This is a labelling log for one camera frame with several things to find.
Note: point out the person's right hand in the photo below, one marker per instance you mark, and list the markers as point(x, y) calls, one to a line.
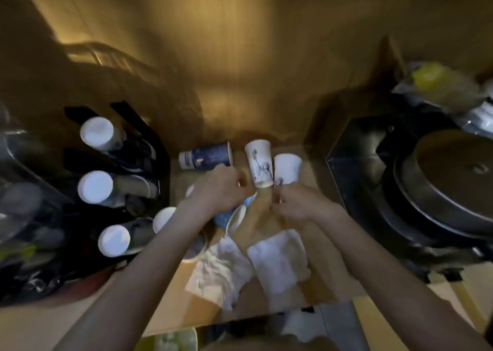
point(304, 208)

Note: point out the steel pan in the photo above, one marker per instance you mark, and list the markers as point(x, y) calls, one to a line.
point(446, 177)

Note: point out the black stove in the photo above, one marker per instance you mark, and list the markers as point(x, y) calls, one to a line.
point(358, 162)

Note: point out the white statue-print paper cup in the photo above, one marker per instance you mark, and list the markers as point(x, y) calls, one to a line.
point(288, 168)
point(259, 162)

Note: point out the person's right forearm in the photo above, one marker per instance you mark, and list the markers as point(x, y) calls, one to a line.
point(385, 285)

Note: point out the stack of blue paper cups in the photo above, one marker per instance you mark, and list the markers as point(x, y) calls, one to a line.
point(96, 133)

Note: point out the plastic bag with yellow item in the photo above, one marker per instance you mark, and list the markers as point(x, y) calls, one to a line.
point(431, 77)

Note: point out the stack of green-print paper cups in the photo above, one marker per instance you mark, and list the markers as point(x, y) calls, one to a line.
point(94, 187)

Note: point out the black cup dispenser rack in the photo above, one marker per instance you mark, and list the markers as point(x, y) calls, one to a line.
point(154, 146)

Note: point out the yellow-green bin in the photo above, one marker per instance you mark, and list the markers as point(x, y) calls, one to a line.
point(173, 341)

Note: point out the white cleaning cloth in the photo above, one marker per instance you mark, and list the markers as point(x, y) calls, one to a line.
point(279, 262)
point(219, 273)

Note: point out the upside-down cup stack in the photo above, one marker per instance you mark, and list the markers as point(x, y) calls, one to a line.
point(163, 218)

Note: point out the blue paper cup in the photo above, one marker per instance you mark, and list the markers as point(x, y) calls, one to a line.
point(210, 155)
point(222, 219)

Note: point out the stack of white paper cups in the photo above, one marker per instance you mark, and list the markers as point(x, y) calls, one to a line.
point(113, 241)

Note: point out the person's left hand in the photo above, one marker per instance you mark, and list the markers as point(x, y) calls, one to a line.
point(219, 193)

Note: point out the clear plastic container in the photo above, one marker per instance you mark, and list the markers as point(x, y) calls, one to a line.
point(23, 208)

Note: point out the cardboard box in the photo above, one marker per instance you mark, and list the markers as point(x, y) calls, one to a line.
point(385, 324)

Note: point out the person's left forearm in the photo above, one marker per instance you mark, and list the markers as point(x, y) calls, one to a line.
point(146, 273)

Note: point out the white cloud-print paper cup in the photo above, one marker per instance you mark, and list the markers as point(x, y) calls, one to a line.
point(237, 220)

